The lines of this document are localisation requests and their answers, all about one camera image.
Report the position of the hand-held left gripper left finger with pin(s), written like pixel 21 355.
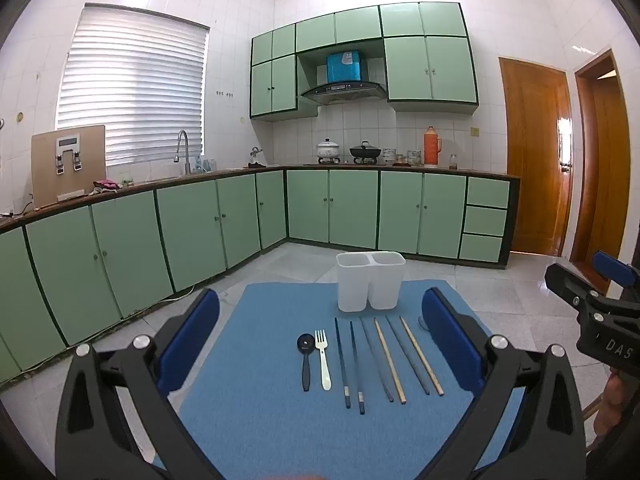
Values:
pixel 195 340

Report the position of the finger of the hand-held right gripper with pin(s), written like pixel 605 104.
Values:
pixel 570 285
pixel 615 266

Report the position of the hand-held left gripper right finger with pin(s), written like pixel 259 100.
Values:
pixel 445 335

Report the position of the wooden chopstick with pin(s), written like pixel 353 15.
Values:
pixel 390 360
pixel 421 355

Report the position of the white two-compartment utensil holder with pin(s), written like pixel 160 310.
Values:
pixel 352 290

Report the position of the dark blue chopstick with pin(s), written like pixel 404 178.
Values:
pixel 356 365
pixel 341 360

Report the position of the person's right hand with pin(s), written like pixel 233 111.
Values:
pixel 620 400

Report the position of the grey chopstick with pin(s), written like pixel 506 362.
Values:
pixel 407 355
pixel 375 357

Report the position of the wooden door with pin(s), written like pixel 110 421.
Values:
pixel 532 160
pixel 607 185

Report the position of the black spoon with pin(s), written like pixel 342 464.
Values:
pixel 305 342

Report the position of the green lower kitchen cabinets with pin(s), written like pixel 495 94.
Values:
pixel 190 230

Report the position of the green kitchen cabinets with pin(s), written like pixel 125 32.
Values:
pixel 430 67
pixel 190 230

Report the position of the blue table mat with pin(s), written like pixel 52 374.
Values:
pixel 270 435

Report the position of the white plastic fork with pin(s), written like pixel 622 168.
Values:
pixel 326 375

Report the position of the brown kitchen countertop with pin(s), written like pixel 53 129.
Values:
pixel 150 185

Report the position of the bottles beside sink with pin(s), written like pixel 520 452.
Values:
pixel 206 164

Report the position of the pink cloth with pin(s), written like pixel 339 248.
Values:
pixel 105 185

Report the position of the stack of ceramic bowls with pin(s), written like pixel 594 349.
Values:
pixel 414 157
pixel 389 156

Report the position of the chrome kitchen faucet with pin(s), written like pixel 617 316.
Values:
pixel 186 155

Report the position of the orange thermos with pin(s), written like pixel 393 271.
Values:
pixel 431 147

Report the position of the black wok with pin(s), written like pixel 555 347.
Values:
pixel 365 151

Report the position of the white lidded pot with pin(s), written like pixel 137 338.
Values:
pixel 328 150

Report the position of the brown cardboard board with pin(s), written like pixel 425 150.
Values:
pixel 45 180

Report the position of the green upper kitchen cabinets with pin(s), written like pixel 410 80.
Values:
pixel 430 67

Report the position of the white window blind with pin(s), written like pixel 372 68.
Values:
pixel 135 85

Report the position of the black range hood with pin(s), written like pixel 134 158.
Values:
pixel 345 92

